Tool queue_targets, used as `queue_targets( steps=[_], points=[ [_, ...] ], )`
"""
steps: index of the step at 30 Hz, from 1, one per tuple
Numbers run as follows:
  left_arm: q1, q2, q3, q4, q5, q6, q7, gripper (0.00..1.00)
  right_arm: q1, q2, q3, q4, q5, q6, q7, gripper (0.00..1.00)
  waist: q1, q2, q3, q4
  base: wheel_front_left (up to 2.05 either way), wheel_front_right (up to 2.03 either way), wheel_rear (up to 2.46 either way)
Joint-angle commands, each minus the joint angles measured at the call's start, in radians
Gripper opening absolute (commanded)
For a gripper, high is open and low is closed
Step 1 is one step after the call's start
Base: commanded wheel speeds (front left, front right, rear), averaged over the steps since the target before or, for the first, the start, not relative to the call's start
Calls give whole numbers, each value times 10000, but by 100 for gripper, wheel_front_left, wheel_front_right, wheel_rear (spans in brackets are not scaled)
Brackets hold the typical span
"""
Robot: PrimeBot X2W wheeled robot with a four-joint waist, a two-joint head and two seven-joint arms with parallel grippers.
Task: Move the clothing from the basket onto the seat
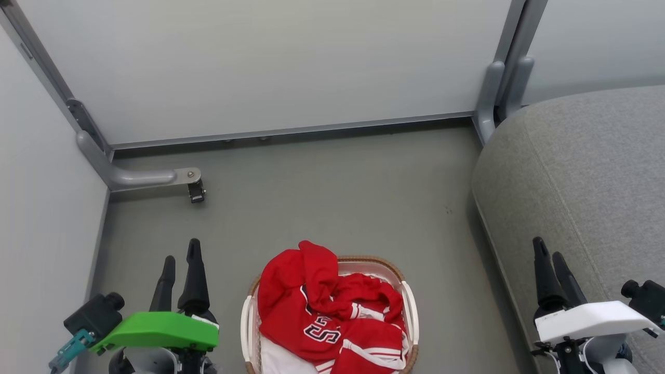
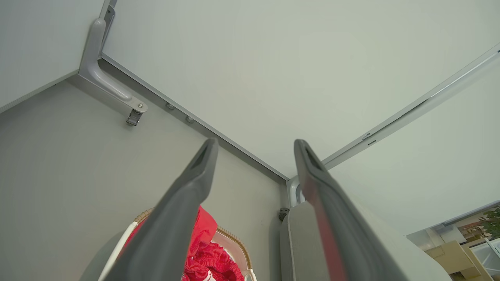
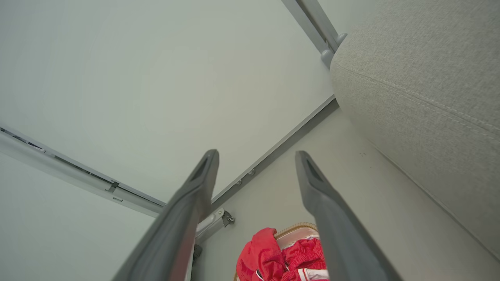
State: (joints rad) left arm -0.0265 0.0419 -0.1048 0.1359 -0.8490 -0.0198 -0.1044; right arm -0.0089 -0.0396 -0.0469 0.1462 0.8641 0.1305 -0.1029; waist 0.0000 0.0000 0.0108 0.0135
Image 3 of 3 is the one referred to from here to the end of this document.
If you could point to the white cloth basket liner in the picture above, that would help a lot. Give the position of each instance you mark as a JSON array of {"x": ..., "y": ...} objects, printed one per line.
[{"x": 297, "y": 237}]

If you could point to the grey upright frame post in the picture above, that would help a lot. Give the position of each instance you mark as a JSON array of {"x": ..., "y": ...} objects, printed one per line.
[{"x": 316, "y": 23}]

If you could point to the grey baseboard rail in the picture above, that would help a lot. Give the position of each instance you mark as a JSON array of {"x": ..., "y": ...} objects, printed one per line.
[{"x": 281, "y": 144}]

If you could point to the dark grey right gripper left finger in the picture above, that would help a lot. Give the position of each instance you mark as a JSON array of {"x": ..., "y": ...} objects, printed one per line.
[{"x": 179, "y": 222}]

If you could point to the light grey fabric sofa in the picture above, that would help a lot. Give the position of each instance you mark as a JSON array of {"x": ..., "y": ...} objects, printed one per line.
[{"x": 429, "y": 97}]

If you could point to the white laundry basket brown rim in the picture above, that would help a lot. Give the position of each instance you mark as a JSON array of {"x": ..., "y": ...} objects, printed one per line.
[{"x": 299, "y": 226}]

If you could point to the grey aluminium wall rail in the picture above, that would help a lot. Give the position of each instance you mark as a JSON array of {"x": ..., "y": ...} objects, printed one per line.
[{"x": 78, "y": 175}]

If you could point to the red cloth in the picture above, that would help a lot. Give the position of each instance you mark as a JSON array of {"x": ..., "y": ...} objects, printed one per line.
[{"x": 269, "y": 257}]

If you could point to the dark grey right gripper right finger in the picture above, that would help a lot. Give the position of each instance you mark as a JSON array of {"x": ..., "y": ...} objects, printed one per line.
[{"x": 336, "y": 230}]

